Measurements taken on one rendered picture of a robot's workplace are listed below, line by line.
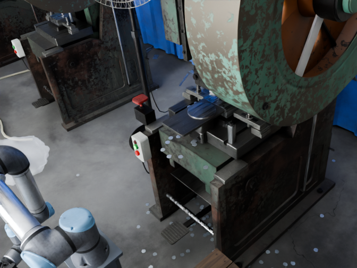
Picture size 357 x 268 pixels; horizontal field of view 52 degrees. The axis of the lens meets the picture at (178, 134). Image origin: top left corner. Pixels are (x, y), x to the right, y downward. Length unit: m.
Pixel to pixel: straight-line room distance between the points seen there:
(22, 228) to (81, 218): 0.20
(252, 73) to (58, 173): 1.97
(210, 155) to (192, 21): 0.75
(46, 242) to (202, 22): 0.90
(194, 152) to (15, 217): 0.74
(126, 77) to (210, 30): 2.34
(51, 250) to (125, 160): 1.36
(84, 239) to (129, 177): 1.12
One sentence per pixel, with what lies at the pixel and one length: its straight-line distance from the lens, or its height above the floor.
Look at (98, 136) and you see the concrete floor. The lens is 2.90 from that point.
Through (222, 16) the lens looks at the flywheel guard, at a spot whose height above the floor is 1.38.
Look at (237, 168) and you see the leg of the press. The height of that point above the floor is 0.64.
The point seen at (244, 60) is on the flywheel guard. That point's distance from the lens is 0.89.
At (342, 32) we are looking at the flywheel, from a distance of 1.43.
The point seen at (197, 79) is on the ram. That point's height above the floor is 0.92.
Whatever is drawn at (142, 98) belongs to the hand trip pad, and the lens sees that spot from 1.78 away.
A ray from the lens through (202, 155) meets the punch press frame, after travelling 1.56.
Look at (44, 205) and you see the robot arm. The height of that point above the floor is 0.46.
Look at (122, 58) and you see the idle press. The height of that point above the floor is 0.39.
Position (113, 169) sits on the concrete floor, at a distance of 2.56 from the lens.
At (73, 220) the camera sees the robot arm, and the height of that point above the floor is 0.68.
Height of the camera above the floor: 1.68
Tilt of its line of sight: 38 degrees down
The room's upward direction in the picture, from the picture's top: 7 degrees counter-clockwise
